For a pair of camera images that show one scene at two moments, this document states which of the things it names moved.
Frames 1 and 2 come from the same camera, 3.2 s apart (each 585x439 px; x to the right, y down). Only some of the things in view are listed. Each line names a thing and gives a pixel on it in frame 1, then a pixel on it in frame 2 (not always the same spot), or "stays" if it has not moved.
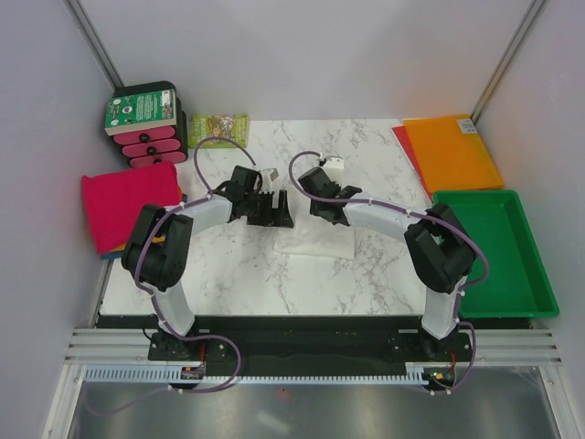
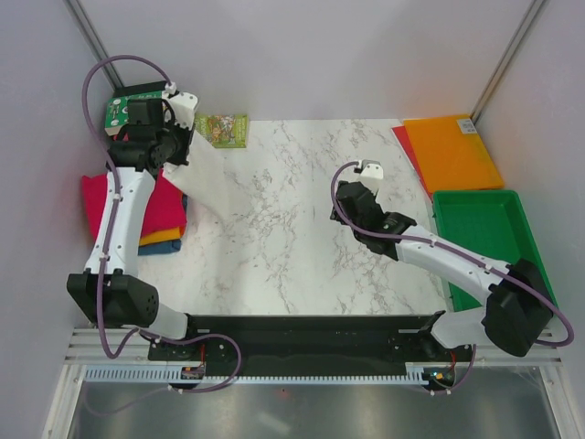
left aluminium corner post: [92, 41] stays
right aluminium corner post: [526, 24] stays
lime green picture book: [235, 127] stays
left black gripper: [272, 217] to [186, 135]
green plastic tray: [515, 285] stays
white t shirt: [314, 235] to [205, 176]
